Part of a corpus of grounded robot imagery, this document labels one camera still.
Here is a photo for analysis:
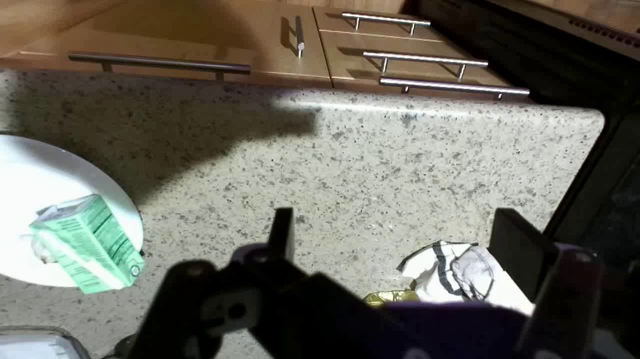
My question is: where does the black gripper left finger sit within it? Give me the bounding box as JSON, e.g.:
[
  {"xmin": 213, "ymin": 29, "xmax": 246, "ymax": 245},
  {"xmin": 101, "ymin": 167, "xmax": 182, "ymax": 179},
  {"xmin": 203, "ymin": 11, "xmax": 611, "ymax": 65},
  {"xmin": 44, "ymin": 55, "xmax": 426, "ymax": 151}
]
[{"xmin": 268, "ymin": 207, "xmax": 297, "ymax": 265}]

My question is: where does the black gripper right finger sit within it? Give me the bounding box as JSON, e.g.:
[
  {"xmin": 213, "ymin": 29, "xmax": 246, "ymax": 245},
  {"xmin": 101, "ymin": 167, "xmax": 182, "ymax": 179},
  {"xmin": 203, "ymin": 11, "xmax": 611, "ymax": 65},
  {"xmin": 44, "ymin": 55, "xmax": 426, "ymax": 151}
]
[{"xmin": 489, "ymin": 207, "xmax": 561, "ymax": 302}]

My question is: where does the green carton box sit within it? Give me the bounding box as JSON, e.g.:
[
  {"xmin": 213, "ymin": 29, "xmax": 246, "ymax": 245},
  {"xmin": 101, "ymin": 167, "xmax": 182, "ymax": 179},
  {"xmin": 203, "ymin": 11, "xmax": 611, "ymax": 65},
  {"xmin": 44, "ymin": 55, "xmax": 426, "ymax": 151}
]
[{"xmin": 29, "ymin": 193, "xmax": 146, "ymax": 294}]

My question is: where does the white round plate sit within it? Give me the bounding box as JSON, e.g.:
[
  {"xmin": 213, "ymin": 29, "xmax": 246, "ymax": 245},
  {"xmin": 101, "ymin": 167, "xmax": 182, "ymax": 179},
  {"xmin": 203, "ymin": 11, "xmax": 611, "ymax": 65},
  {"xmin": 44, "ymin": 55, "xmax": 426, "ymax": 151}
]
[{"xmin": 0, "ymin": 131, "xmax": 146, "ymax": 288}]

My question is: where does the crumpled white cloth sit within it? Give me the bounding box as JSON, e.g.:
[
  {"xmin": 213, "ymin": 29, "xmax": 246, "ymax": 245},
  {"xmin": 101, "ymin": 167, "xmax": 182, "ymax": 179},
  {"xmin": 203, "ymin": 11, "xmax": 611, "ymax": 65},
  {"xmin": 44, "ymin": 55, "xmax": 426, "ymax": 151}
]
[{"xmin": 396, "ymin": 239, "xmax": 537, "ymax": 314}]

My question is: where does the clear plastic oil bottle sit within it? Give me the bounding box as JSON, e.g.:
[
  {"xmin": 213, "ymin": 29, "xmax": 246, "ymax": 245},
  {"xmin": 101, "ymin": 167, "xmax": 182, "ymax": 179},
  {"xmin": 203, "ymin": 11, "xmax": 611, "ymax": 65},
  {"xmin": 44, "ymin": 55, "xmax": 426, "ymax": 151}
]
[{"xmin": 362, "ymin": 286, "xmax": 421, "ymax": 308}]

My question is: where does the black stove oven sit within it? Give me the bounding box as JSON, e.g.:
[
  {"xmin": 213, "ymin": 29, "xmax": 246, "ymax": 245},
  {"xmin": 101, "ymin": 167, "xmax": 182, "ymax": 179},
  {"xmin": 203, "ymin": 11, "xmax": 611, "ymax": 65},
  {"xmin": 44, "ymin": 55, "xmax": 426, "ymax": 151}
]
[{"xmin": 416, "ymin": 0, "xmax": 640, "ymax": 280}]

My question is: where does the wooden base cabinet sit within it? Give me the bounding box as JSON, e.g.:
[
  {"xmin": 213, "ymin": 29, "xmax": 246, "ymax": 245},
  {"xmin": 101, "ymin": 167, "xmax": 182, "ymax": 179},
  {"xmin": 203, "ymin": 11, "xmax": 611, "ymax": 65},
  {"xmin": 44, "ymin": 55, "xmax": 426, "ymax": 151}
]
[{"xmin": 0, "ymin": 0, "xmax": 537, "ymax": 101}]

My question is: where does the metal drawer bar handle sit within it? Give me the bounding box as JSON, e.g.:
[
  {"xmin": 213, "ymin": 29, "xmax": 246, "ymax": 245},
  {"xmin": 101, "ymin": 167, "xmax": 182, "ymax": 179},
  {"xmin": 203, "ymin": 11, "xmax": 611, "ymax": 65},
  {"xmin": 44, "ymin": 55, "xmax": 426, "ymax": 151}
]
[
  {"xmin": 378, "ymin": 75, "xmax": 532, "ymax": 101},
  {"xmin": 341, "ymin": 9, "xmax": 433, "ymax": 37},
  {"xmin": 362, "ymin": 47, "xmax": 490, "ymax": 81}
]

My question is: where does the metal base cabinet door handle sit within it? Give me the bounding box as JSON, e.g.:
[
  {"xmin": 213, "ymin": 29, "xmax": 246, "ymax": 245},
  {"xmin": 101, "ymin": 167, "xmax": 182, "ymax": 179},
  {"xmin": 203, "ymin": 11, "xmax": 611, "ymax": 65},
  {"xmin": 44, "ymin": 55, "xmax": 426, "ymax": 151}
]
[{"xmin": 286, "ymin": 13, "xmax": 308, "ymax": 59}]

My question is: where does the long metal drawer handle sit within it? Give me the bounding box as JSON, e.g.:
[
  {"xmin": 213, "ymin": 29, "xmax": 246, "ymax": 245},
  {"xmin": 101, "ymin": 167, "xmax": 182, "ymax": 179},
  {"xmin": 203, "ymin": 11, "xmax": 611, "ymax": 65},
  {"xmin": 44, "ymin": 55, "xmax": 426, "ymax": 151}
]
[{"xmin": 68, "ymin": 49, "xmax": 255, "ymax": 81}]

